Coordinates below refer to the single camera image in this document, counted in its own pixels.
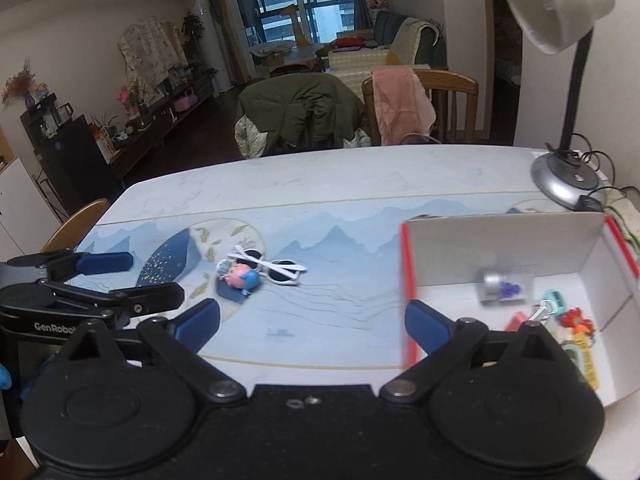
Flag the blue mountain table mat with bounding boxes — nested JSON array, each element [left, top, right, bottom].
[[76, 193, 551, 370]]

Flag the dark tv cabinet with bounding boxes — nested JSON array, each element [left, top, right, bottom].
[[21, 72, 216, 214]]

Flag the silver desk lamp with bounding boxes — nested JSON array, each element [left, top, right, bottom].
[[506, 0, 615, 210]]

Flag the red orange toy keychain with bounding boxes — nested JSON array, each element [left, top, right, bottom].
[[559, 307, 596, 346]]

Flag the olive green jacket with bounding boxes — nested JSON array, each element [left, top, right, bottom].
[[234, 73, 373, 159]]

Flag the wooden chair with pink cloth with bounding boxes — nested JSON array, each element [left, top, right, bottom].
[[361, 66, 480, 146]]

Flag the grey correction tape dispenser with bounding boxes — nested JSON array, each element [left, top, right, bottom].
[[561, 340, 586, 375]]

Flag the white frame sunglasses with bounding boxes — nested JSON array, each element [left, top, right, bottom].
[[228, 245, 308, 285]]

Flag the clear jar silver lid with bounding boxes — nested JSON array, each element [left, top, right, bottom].
[[476, 269, 534, 304]]

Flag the small yellow box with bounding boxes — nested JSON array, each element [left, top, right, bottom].
[[573, 333, 600, 390]]

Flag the teal egg-shaped sharpener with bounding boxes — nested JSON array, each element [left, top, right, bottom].
[[542, 289, 567, 316]]

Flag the wooden chair at left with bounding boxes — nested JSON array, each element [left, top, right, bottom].
[[41, 198, 110, 252]]

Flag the pink cloth on chair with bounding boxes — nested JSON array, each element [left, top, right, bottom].
[[372, 66, 436, 145]]

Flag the pink pig toy figure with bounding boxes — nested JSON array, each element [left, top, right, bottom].
[[219, 262, 260, 296]]

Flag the red white cardboard box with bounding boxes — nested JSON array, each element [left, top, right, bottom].
[[400, 212, 639, 405]]

